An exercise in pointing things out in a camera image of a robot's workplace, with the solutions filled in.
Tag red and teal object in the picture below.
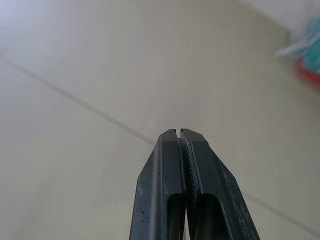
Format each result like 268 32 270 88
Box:
273 14 320 92

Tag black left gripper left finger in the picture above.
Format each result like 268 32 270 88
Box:
128 128 188 240

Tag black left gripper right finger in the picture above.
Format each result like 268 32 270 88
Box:
179 128 261 240

